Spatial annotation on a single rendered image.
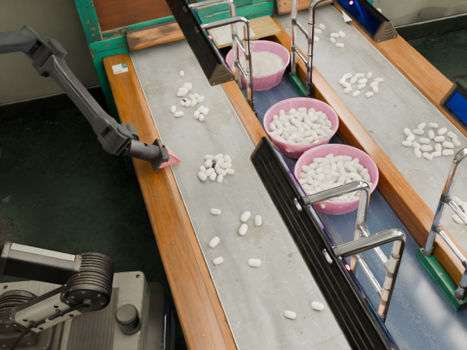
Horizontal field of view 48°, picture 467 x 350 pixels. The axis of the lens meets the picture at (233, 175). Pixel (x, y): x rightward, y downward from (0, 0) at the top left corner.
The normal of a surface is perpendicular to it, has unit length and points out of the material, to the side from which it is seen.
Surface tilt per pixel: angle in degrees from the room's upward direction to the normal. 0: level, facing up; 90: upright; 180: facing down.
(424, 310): 0
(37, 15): 90
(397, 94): 0
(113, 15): 90
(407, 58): 0
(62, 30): 90
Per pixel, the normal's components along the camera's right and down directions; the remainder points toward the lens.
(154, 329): -0.07, -0.70
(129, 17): 0.32, 0.65
